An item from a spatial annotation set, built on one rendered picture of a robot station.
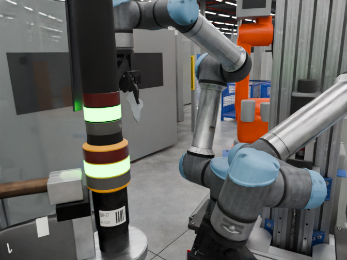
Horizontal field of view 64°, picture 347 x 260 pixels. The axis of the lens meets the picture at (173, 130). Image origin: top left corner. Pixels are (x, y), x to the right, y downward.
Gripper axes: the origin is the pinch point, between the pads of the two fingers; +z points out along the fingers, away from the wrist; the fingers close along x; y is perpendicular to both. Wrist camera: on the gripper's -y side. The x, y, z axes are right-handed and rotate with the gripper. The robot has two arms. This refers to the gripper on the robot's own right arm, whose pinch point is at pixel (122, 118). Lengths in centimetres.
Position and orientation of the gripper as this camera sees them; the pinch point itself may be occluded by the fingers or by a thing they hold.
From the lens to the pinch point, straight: 84.8
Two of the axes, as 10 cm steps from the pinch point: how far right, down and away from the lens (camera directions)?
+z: 0.2, 9.7, 2.5
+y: 3.0, -2.5, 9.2
